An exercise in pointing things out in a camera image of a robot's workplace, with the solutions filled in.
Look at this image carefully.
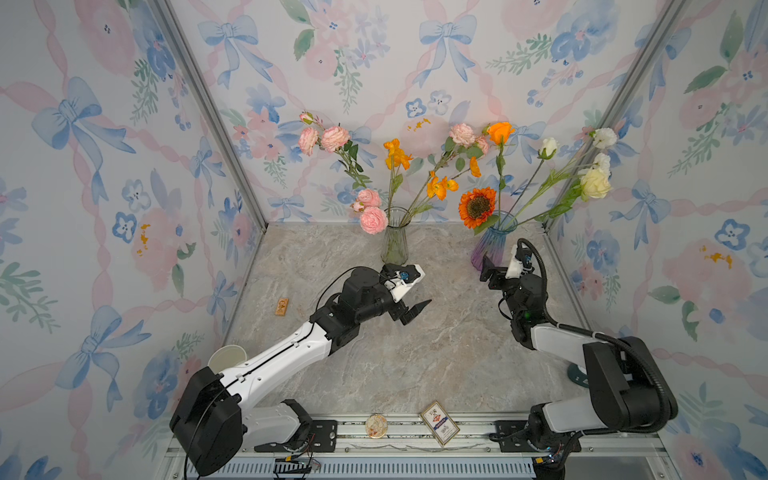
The blue purple glass vase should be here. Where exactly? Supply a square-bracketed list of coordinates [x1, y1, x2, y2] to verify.
[471, 212, 518, 271]

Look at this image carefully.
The clear grey glass vase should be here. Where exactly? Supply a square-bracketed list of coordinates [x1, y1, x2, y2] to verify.
[381, 206, 411, 265]

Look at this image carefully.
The pink carnation stem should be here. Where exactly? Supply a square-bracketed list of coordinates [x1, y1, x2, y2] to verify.
[351, 189, 388, 235]

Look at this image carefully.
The yellow poppy flower stem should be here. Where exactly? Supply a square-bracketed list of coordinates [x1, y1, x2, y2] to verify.
[384, 138, 413, 227]

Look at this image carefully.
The pink rose stem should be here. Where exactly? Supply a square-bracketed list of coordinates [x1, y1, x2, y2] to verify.
[429, 123, 490, 176]
[297, 111, 371, 188]

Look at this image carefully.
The cream rose stem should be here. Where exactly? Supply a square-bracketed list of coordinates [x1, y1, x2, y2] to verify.
[518, 166, 612, 225]

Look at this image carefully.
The white rosebud stem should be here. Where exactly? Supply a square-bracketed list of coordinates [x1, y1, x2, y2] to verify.
[509, 137, 559, 213]

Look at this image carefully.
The orange rose stem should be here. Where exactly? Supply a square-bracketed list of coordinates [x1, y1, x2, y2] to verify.
[483, 121, 516, 226]

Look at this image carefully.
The white flower stem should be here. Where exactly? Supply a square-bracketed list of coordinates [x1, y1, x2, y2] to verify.
[515, 128, 619, 221]

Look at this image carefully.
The orange marigold flower stem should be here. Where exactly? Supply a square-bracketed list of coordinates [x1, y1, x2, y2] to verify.
[458, 187, 497, 232]

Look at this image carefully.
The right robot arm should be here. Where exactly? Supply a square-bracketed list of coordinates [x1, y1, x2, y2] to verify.
[480, 257, 679, 453]

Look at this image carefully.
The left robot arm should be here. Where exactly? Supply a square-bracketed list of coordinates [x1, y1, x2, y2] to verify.
[169, 264, 427, 477]

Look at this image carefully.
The framed card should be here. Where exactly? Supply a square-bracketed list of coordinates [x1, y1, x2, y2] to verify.
[419, 401, 460, 447]

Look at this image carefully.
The small wooden block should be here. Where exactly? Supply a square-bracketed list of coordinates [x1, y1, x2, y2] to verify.
[275, 298, 289, 317]

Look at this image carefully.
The round beige coaster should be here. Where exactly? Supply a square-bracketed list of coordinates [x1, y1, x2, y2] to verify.
[365, 414, 388, 439]

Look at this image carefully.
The cream white cup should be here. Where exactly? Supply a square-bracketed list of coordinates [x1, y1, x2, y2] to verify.
[207, 344, 248, 374]

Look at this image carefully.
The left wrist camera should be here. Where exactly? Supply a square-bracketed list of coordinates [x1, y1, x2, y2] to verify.
[384, 264, 425, 303]

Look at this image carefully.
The aluminium rail frame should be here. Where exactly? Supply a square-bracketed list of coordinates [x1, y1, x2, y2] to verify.
[157, 413, 679, 480]

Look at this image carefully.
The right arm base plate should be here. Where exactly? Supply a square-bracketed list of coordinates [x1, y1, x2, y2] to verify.
[488, 420, 572, 455]

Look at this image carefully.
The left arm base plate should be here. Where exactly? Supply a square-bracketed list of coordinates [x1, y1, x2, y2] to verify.
[252, 420, 338, 455]

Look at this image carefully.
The black corrugated cable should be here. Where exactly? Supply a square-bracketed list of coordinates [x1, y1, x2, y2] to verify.
[515, 238, 676, 434]

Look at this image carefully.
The left corner aluminium post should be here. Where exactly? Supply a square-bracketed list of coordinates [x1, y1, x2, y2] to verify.
[148, 0, 268, 234]

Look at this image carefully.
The corner aluminium post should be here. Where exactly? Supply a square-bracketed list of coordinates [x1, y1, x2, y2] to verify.
[526, 1, 671, 218]
[148, 0, 268, 234]

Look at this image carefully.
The right corner aluminium post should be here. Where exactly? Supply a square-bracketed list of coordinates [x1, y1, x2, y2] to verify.
[526, 1, 671, 218]

